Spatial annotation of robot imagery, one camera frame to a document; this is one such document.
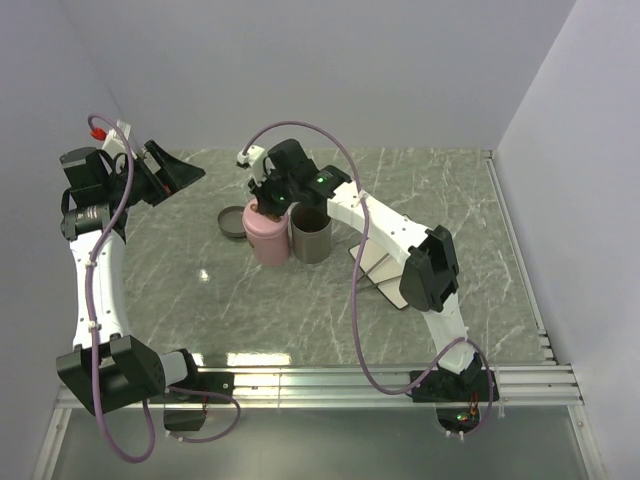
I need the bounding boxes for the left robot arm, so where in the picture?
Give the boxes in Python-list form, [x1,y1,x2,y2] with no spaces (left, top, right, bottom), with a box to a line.
[56,140,206,413]

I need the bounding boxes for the aluminium rail frame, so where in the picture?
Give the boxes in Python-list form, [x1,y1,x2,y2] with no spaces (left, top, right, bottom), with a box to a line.
[36,148,606,479]

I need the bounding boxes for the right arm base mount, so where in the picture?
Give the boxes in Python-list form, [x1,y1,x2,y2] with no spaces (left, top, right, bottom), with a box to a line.
[406,368,500,437]

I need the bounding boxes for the pink lid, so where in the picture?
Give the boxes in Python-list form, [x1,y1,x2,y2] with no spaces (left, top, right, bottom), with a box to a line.
[242,199,289,239]

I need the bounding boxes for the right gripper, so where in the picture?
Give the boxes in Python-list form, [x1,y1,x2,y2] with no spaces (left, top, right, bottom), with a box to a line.
[249,166,298,220]

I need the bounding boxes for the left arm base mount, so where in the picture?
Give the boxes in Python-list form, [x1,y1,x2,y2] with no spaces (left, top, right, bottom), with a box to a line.
[152,372,241,443]

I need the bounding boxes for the metal tongs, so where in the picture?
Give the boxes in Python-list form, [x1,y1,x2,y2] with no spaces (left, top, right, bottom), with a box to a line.
[356,254,401,291]

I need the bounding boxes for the white square plate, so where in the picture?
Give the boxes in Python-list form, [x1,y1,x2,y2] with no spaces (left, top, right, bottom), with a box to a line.
[357,243,408,310]

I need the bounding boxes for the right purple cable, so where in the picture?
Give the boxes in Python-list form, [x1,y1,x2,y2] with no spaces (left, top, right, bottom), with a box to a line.
[242,119,494,441]

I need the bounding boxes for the grey cylinder container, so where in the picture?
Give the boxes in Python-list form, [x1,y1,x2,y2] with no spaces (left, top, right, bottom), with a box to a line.
[290,204,331,265]

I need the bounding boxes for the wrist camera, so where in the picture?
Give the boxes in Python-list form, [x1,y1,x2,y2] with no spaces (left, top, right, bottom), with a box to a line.
[102,120,134,158]
[236,145,274,186]

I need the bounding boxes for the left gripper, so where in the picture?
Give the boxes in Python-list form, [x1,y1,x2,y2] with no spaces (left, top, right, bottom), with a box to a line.
[104,140,204,208]

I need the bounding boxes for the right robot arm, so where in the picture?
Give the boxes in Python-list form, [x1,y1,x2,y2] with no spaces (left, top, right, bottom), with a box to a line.
[236,139,489,400]

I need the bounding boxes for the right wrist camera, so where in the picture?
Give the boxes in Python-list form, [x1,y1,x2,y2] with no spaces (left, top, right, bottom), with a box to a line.
[236,145,274,186]

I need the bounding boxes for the grey lid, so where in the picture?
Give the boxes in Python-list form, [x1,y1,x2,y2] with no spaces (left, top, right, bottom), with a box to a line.
[217,205,246,240]

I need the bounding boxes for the pink cylinder container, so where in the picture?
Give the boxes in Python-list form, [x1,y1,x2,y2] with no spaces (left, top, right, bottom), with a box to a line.
[247,231,290,266]

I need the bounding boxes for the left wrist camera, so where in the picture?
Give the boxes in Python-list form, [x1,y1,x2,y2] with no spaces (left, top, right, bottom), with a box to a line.
[102,120,134,158]

